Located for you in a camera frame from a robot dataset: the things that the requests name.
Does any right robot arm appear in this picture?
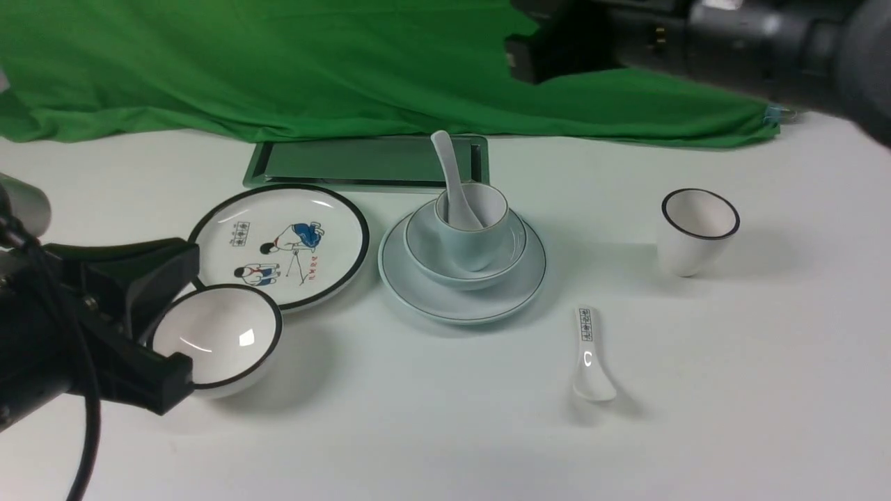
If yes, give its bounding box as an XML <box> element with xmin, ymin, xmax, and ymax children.
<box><xmin>504</xmin><ymin>1</ymin><xmax>890</xmax><ymax>146</ymax></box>

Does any white spoon with print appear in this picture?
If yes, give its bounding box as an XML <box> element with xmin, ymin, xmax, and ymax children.
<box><xmin>572</xmin><ymin>305</ymin><xmax>618</xmax><ymax>404</ymax></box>

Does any blue binder clip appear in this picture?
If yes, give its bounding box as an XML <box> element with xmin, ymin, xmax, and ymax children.
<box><xmin>762</xmin><ymin>104</ymin><xmax>798</xmax><ymax>125</ymax></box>

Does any pale blue plain plate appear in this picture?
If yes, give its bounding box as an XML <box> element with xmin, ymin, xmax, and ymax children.
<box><xmin>377</xmin><ymin>214</ymin><xmax>548</xmax><ymax>326</ymax></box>

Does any plain white ceramic spoon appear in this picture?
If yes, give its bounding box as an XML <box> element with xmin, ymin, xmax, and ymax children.
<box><xmin>430</xmin><ymin>130</ymin><xmax>483</xmax><ymax>231</ymax></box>

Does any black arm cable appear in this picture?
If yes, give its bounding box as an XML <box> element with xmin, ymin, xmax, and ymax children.
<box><xmin>0</xmin><ymin>202</ymin><xmax>102</xmax><ymax>501</ymax></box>

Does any pale blue gold-rimmed bowl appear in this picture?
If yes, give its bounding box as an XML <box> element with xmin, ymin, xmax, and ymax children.
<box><xmin>403</xmin><ymin>202</ymin><xmax>528</xmax><ymax>291</ymax></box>

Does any green backdrop cloth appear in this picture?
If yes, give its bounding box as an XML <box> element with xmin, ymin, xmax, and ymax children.
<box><xmin>1</xmin><ymin>1</ymin><xmax>780</xmax><ymax>149</ymax></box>

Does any black-rimmed white cup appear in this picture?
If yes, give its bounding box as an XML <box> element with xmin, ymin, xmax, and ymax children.
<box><xmin>656</xmin><ymin>188</ymin><xmax>741</xmax><ymax>277</ymax></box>

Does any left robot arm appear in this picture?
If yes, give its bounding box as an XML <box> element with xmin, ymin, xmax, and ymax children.
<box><xmin>2</xmin><ymin>175</ymin><xmax>200</xmax><ymax>430</ymax></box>

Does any black-rimmed white bowl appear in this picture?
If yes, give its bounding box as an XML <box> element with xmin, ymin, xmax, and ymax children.
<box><xmin>146</xmin><ymin>285</ymin><xmax>283</xmax><ymax>399</ymax></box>

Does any black-rimmed illustrated plate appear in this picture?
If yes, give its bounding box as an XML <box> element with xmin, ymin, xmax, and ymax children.
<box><xmin>189</xmin><ymin>184</ymin><xmax>370</xmax><ymax>312</ymax></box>

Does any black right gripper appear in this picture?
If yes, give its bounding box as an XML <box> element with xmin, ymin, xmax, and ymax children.
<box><xmin>504</xmin><ymin>1</ymin><xmax>627</xmax><ymax>85</ymax></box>

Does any metal rectangular table hatch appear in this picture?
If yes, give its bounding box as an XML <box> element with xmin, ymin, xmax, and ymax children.
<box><xmin>243</xmin><ymin>136</ymin><xmax>491</xmax><ymax>195</ymax></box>

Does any pale blue gold-rimmed cup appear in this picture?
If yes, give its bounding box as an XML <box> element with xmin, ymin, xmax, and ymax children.
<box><xmin>434</xmin><ymin>183</ymin><xmax>510</xmax><ymax>271</ymax></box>

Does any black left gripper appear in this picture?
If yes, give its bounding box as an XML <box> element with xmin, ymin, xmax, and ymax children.
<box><xmin>1</xmin><ymin>238</ymin><xmax>200</xmax><ymax>430</ymax></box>

